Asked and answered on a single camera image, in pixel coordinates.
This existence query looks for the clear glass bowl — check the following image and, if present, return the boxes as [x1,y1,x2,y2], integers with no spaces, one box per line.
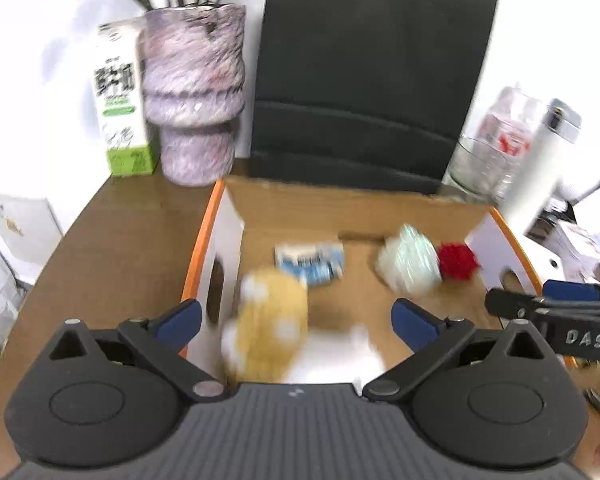
[447,135,512,200]

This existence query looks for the wooden desktop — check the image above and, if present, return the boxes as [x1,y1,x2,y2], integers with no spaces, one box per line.
[0,157,600,476]

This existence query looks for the stack of white papers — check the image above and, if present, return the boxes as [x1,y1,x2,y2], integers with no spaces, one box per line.
[550,220,600,282]

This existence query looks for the red pompom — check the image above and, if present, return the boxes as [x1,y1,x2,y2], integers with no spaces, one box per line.
[436,241,481,281]

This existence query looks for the red cardboard box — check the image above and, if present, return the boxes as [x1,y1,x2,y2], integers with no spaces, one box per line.
[180,176,578,391]

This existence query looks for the yellow plush toy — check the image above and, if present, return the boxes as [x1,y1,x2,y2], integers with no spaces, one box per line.
[220,266,312,386]

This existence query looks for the clear red label water bottle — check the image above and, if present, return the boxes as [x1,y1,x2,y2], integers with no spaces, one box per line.
[472,85,547,201]

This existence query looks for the papers on left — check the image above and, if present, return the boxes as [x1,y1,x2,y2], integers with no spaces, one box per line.
[0,191,64,283]

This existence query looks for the purple marbled vase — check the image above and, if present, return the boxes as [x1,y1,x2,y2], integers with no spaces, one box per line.
[140,4,247,187]

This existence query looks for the black paper bag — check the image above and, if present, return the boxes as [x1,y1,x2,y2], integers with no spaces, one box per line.
[247,0,501,195]

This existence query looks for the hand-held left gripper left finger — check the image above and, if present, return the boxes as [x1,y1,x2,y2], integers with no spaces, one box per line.
[47,299,231,403]

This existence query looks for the white thermos bottle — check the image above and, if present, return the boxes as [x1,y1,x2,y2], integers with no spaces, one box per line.
[500,99,582,235]

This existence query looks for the white green milk carton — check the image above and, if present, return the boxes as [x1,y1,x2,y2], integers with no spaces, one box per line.
[92,17,161,177]

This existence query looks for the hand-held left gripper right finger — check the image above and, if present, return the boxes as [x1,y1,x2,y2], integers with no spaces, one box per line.
[362,297,548,403]

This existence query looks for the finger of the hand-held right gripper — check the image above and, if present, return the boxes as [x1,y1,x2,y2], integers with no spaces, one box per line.
[484,287,556,322]
[542,280,600,304]

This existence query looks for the blue white packet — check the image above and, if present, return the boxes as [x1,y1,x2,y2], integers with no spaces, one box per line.
[274,240,346,286]

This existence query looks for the white green crumpled ball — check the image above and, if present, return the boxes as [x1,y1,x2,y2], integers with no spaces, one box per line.
[377,224,442,294]

